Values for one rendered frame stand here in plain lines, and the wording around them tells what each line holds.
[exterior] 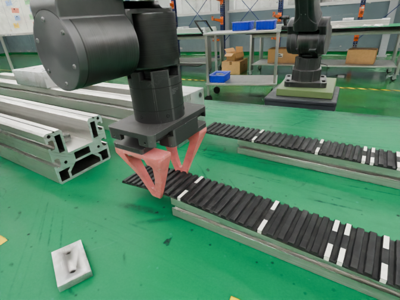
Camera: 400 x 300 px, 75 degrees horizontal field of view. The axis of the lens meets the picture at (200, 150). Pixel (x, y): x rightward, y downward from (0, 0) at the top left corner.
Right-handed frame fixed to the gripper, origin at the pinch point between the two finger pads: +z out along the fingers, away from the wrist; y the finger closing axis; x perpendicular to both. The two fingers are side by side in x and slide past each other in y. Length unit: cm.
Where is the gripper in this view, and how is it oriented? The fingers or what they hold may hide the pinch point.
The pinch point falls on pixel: (169, 180)
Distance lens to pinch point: 34.5
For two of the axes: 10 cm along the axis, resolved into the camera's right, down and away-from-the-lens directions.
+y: -5.4, 4.2, -7.3
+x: 8.4, 2.0, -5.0
